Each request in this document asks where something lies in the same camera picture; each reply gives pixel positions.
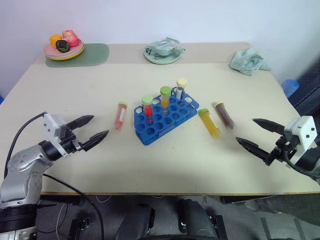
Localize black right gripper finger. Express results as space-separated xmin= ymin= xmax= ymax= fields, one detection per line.
xmin=235 ymin=136 xmax=273 ymax=164
xmin=252 ymin=118 xmax=286 ymax=136

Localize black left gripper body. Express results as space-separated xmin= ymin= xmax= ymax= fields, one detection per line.
xmin=59 ymin=128 xmax=84 ymax=154

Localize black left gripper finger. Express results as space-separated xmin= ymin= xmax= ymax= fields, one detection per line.
xmin=66 ymin=114 xmax=96 ymax=132
xmin=80 ymin=129 xmax=110 ymax=152

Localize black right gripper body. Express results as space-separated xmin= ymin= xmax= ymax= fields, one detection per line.
xmin=264 ymin=134 xmax=299 ymax=167

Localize pink liquid tube green cap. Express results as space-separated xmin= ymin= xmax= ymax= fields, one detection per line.
xmin=113 ymin=100 xmax=129 ymax=131

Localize brown liquid tube cream cap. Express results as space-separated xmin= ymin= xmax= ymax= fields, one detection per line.
xmin=212 ymin=100 xmax=236 ymax=131

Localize yellow liquid tube green cap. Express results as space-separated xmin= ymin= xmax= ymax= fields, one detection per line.
xmin=197 ymin=107 xmax=222 ymax=139

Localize red liquid tube green cap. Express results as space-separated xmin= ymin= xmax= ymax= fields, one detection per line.
xmin=141 ymin=94 xmax=154 ymax=125

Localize blue test tube rack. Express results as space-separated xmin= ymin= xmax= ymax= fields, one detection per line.
xmin=133 ymin=86 xmax=201 ymax=147

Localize orange liquid tube green cap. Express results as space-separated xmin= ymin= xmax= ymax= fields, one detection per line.
xmin=159 ymin=85 xmax=172 ymax=110

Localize clear tube yellow cap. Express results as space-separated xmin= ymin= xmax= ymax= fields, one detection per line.
xmin=174 ymin=77 xmax=189 ymax=101

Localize blue stacked stools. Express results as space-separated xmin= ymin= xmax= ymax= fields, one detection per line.
xmin=280 ymin=78 xmax=301 ymax=99

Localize black chair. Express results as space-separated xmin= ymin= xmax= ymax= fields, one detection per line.
xmin=287 ymin=62 xmax=320 ymax=119

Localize yellow plate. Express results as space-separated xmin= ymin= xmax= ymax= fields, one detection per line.
xmin=46 ymin=46 xmax=86 ymax=62

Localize green placemat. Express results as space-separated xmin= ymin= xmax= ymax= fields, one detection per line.
xmin=45 ymin=42 xmax=111 ymax=69

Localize crumpled light green cloth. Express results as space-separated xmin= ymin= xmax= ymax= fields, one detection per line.
xmin=229 ymin=46 xmax=273 ymax=77

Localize light green stacked plate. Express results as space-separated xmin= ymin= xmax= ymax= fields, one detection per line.
xmin=44 ymin=43 xmax=85 ymax=60

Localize pink plate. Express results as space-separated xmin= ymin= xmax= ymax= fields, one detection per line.
xmin=43 ymin=39 xmax=84 ymax=57

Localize dark green toy food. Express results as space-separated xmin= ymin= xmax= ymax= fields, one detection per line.
xmin=55 ymin=39 xmax=71 ymax=53

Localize pink toy food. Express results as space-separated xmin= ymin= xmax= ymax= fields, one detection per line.
xmin=61 ymin=29 xmax=81 ymax=48

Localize orange toy fruit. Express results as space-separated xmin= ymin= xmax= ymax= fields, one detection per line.
xmin=49 ymin=34 xmax=64 ymax=49

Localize black floor box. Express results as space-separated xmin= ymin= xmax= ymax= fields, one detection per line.
xmin=67 ymin=216 xmax=93 ymax=240

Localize dark rounded robot leg shape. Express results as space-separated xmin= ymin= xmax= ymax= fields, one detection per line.
xmin=176 ymin=198 xmax=216 ymax=240
xmin=116 ymin=203 xmax=156 ymax=240

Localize light green plate with marks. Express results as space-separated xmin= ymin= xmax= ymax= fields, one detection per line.
xmin=143 ymin=45 xmax=182 ymax=66

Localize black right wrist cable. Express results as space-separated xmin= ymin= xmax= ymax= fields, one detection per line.
xmin=282 ymin=147 xmax=320 ymax=180

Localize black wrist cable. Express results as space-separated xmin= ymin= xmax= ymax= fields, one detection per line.
xmin=282 ymin=147 xmax=320 ymax=180
xmin=4 ymin=111 xmax=48 ymax=176

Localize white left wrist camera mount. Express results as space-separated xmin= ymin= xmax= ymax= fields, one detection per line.
xmin=42 ymin=112 xmax=70 ymax=159

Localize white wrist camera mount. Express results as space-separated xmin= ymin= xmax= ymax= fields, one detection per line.
xmin=284 ymin=115 xmax=319 ymax=166
xmin=42 ymin=112 xmax=70 ymax=159

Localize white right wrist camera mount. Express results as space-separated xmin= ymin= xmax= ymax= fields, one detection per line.
xmin=284 ymin=115 xmax=319 ymax=166

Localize black table frame bar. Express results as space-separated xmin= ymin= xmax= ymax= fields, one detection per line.
xmin=219 ymin=194 xmax=275 ymax=205

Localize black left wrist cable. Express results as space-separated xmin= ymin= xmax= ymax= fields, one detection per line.
xmin=4 ymin=111 xmax=48 ymax=176

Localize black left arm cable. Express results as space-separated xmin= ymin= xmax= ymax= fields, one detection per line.
xmin=41 ymin=173 xmax=105 ymax=240

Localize white floor cable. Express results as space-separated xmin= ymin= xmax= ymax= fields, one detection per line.
xmin=55 ymin=202 xmax=70 ymax=236

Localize black robot waist ring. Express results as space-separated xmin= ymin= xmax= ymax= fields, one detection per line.
xmin=0 ymin=202 xmax=39 ymax=233

